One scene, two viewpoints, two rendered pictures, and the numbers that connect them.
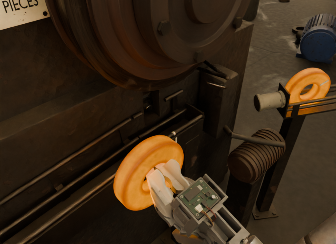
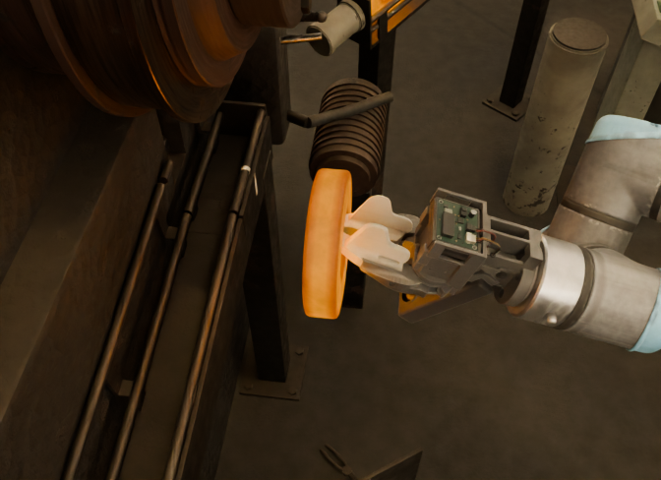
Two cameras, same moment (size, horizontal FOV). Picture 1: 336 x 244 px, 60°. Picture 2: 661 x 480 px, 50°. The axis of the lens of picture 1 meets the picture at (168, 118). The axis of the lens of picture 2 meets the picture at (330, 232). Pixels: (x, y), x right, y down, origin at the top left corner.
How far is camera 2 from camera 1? 0.35 m
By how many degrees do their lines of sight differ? 30
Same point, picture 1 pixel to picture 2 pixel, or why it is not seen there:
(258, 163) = (369, 150)
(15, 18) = not seen: outside the picture
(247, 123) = not seen: hidden behind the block
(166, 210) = (407, 275)
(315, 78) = not seen: outside the picture
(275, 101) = (349, 23)
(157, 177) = (370, 237)
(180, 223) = (438, 280)
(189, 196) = (449, 229)
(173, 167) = (377, 208)
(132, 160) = (323, 232)
